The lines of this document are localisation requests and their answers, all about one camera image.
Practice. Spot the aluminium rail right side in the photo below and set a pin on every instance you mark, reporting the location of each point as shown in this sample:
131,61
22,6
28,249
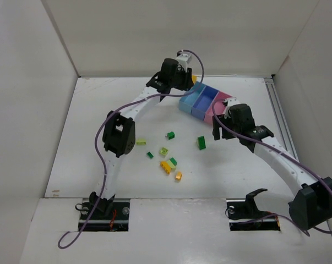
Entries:
280,117

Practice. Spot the green and pale lego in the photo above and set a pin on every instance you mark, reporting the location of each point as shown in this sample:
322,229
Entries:
172,163

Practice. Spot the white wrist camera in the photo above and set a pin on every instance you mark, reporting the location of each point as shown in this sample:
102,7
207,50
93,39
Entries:
231,101
183,58

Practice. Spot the pink container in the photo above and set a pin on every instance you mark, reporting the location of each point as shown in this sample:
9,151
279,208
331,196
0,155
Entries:
219,107

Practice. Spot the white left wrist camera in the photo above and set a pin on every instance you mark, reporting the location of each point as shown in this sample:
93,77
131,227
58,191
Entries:
183,58

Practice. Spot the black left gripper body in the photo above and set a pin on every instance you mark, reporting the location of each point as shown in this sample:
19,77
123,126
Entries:
186,80

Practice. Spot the light blue container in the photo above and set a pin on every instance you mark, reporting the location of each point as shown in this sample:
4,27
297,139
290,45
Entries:
186,102

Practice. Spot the orange small lego brick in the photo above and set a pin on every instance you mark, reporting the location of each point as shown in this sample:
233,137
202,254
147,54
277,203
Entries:
178,176

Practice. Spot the purple blue container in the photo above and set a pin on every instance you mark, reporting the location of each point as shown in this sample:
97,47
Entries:
203,102

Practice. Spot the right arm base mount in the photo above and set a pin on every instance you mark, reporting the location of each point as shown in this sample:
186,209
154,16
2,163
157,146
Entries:
244,215

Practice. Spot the yellow studded lego brick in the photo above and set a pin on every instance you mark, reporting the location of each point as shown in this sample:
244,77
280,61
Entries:
166,167

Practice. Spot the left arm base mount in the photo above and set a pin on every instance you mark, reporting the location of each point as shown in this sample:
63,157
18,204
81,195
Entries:
109,216

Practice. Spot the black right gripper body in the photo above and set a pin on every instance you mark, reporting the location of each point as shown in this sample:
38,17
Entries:
219,127

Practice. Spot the light green curved lego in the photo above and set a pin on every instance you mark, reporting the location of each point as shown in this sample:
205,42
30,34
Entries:
140,141

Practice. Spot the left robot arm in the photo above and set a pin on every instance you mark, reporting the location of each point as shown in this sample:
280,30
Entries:
116,137

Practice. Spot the dark green lego brick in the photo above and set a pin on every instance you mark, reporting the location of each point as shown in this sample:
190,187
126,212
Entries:
170,135

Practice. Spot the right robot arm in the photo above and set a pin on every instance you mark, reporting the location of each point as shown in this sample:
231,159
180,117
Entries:
312,203

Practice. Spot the green lego plate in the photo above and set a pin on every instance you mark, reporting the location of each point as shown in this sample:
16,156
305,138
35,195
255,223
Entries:
201,144

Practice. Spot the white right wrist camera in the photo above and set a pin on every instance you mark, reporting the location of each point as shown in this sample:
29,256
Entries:
231,101

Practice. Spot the light green small lego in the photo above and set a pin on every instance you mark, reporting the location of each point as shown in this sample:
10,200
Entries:
163,151

